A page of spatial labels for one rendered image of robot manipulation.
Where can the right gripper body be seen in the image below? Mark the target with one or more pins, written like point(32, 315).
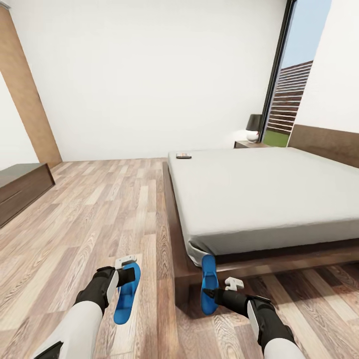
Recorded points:
point(226, 298)

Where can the sandal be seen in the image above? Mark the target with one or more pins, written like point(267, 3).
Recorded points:
point(126, 296)
point(209, 282)

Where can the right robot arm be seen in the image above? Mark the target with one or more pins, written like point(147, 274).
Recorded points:
point(276, 339)

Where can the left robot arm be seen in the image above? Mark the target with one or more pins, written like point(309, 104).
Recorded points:
point(75, 337)

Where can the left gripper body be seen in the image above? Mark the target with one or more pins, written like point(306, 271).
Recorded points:
point(128, 275)

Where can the bed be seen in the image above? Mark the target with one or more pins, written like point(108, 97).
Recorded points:
point(264, 211)

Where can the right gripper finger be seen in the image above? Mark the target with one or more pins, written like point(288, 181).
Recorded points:
point(209, 292)

